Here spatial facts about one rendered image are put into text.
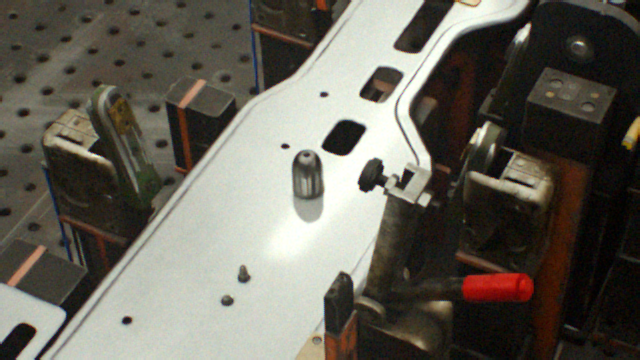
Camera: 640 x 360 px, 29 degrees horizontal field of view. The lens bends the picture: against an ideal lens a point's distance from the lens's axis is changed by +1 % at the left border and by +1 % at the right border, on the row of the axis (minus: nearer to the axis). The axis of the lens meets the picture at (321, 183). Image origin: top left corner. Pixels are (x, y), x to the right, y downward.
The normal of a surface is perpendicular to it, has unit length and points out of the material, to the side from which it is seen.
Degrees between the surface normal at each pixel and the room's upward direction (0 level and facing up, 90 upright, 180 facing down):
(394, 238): 90
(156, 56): 0
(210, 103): 0
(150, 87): 0
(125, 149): 78
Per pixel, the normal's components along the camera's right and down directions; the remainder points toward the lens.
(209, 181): -0.03, -0.67
